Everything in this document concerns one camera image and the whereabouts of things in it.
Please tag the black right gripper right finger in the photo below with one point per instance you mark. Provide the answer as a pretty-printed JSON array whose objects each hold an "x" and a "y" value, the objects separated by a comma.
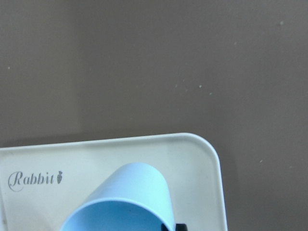
[{"x": 181, "y": 227}]

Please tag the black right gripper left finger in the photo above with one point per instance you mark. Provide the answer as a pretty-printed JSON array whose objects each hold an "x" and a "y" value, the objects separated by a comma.
[{"x": 164, "y": 228}]

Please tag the blue cup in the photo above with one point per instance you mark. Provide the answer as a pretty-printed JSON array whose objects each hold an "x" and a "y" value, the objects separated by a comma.
[{"x": 135, "y": 197}]

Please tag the cream rabbit tray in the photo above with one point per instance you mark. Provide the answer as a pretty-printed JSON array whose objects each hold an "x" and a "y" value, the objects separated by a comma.
[{"x": 40, "y": 185}]

